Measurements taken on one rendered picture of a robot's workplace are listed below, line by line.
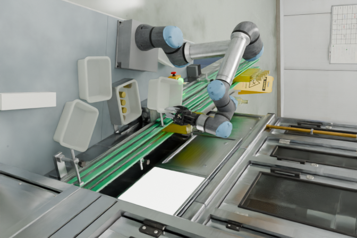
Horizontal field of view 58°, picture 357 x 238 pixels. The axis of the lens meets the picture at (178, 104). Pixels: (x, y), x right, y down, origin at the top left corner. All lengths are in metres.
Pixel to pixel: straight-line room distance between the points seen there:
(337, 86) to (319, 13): 1.61
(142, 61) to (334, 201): 1.19
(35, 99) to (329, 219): 1.30
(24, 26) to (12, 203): 0.72
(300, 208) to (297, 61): 6.33
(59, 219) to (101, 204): 0.11
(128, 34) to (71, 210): 1.08
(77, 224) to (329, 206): 1.07
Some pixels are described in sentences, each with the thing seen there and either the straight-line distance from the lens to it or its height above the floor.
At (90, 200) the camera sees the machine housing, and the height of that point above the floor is 1.32.
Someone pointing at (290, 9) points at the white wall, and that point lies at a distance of 7.59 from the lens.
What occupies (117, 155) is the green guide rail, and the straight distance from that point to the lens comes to 1.64.
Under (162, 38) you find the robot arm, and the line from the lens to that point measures 1.72.
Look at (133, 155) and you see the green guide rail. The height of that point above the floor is 0.91.
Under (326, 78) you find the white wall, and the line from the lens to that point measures 7.72.
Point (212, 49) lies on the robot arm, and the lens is 1.73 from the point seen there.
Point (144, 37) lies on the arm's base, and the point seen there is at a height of 0.91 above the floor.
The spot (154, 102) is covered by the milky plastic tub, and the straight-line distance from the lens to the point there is 1.54.
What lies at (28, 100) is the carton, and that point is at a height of 0.81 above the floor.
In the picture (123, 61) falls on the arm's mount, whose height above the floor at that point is 0.81.
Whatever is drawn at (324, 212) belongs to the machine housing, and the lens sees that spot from 1.55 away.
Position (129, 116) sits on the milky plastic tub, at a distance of 1.87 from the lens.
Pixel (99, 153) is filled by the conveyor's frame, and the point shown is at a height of 0.86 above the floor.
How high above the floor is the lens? 2.00
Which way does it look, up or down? 31 degrees down
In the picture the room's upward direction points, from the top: 95 degrees clockwise
